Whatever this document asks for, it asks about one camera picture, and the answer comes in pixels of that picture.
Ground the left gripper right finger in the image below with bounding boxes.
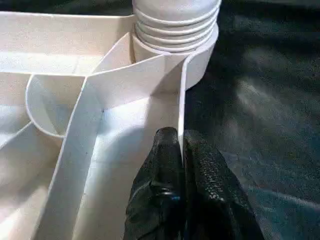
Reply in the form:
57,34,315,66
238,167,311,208
183,129,261,240

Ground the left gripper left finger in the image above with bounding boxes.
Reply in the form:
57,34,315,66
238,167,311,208
122,126,186,240

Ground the white plastic table top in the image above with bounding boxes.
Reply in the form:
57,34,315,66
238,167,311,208
0,11,220,240

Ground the white plastic table leg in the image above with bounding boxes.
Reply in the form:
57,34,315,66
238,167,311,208
131,0,223,54

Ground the black work mat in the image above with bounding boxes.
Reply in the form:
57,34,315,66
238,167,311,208
183,0,320,240

